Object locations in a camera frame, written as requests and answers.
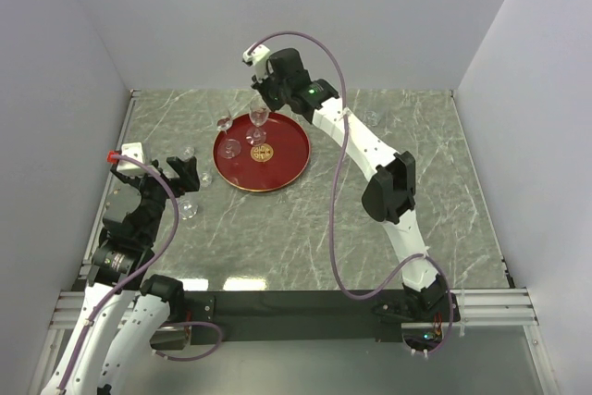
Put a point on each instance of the red round lacquer tray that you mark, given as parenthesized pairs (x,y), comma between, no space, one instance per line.
(268,167)

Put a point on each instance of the clear stemmed wine glass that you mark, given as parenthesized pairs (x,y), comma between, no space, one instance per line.
(228,148)

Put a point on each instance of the clear faceted tumbler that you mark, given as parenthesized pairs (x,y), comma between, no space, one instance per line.
(372,118)
(187,209)

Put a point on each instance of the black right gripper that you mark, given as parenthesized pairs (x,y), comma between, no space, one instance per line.
(261,86)

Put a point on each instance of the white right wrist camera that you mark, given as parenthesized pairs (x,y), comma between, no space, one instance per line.
(256,56)

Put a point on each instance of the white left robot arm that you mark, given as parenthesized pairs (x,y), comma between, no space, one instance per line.
(121,308)

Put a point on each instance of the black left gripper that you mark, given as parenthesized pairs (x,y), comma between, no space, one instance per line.
(186,171)

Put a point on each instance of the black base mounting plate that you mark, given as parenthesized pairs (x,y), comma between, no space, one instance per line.
(268,315)

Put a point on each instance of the tall clear champagne flute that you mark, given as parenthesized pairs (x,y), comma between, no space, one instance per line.
(258,115)

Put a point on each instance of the small clear shot glass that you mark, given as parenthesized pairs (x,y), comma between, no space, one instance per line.
(206,179)
(187,152)

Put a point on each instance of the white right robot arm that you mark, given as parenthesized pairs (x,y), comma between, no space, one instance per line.
(389,196)

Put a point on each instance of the aluminium extrusion rail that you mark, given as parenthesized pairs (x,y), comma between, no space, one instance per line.
(478,308)

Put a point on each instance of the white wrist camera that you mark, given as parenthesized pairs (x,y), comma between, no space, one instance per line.
(125,161)
(256,56)

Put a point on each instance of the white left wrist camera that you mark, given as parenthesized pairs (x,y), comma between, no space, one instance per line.
(125,161)

